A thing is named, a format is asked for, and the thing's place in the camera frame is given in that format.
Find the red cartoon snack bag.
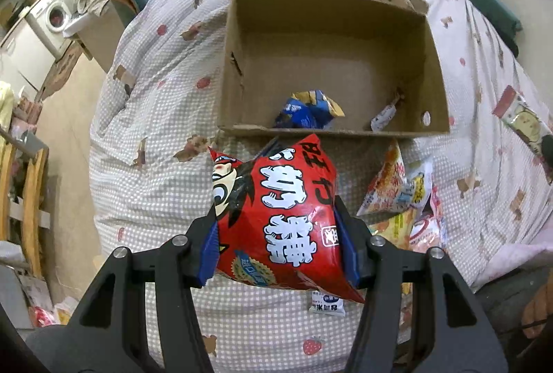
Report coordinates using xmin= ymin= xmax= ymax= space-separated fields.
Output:
xmin=210 ymin=134 xmax=364 ymax=303

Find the white blue biscuit packet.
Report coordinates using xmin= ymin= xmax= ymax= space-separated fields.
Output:
xmin=309 ymin=291 xmax=346 ymax=318

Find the wooden chair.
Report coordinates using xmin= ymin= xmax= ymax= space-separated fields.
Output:
xmin=1 ymin=129 xmax=49 ymax=279

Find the pink snack packet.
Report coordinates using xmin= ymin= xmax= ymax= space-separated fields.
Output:
xmin=493 ymin=86 xmax=552 ymax=185

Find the checkered patterned bed quilt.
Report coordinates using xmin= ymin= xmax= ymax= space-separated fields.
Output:
xmin=88 ymin=0 xmax=553 ymax=373

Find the yellow potato chip bag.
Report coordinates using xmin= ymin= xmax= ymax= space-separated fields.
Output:
xmin=368 ymin=208 xmax=417 ymax=249

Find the blue yellow bear snack bag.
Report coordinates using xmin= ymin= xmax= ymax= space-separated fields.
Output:
xmin=275 ymin=89 xmax=345 ymax=130

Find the white orange snack bag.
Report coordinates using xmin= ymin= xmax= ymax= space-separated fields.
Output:
xmin=356 ymin=139 xmax=434 ymax=217

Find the white washing machine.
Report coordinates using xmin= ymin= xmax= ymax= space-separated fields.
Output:
xmin=25 ymin=0 xmax=71 ymax=60

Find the brown cardboard box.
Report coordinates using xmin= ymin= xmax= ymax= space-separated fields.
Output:
xmin=217 ymin=0 xmax=450 ymax=138

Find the white kitchen cabinet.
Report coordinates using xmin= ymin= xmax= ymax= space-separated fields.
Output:
xmin=1 ymin=19 xmax=55 ymax=92

